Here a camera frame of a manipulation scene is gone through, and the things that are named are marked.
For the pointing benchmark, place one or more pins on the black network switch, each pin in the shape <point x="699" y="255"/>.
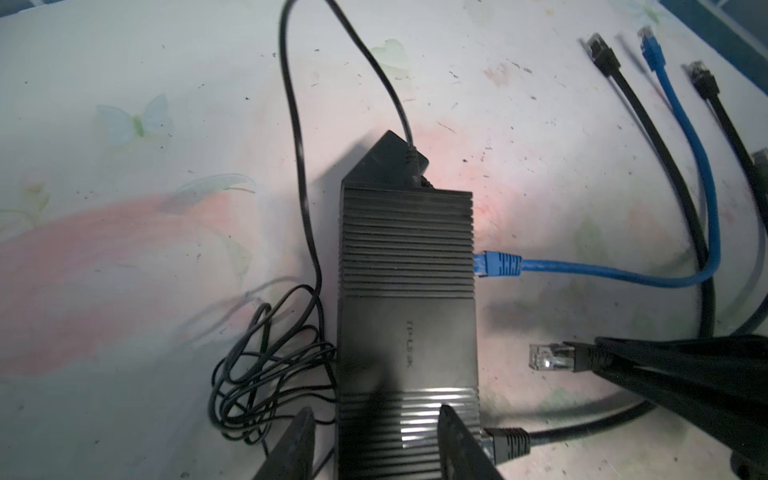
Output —
<point x="407" y="337"/>

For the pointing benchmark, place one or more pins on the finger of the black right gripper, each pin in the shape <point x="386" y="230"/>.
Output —
<point x="732" y="410"/>
<point x="721" y="360"/>

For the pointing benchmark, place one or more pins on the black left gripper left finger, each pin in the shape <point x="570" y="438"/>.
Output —
<point x="292" y="458"/>

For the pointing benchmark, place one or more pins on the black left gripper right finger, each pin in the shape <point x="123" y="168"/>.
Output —
<point x="461" y="456"/>

